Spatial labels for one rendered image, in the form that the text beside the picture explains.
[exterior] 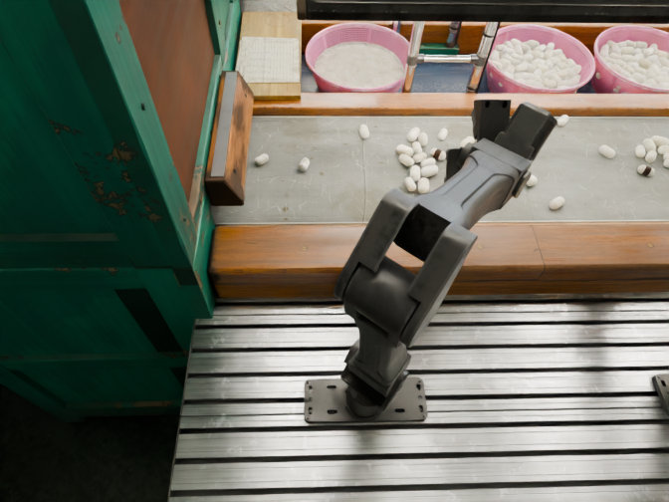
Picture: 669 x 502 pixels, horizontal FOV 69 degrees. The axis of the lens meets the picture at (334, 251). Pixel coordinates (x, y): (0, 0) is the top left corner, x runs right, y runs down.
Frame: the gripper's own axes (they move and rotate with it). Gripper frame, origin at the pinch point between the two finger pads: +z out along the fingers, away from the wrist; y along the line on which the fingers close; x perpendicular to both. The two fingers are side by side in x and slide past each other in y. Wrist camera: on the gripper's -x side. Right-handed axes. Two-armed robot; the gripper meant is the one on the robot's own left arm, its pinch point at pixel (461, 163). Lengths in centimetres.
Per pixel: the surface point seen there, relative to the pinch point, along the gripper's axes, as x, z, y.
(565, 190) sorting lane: 6.3, 10.3, -24.9
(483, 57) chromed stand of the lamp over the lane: -20.3, 24.2, -10.3
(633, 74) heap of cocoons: -18, 39, -54
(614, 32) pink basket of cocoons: -30, 49, -53
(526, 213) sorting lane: 10.1, 5.8, -15.2
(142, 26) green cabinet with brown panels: -18, -23, 46
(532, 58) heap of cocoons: -22, 44, -29
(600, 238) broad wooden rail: 13.2, -1.7, -26.2
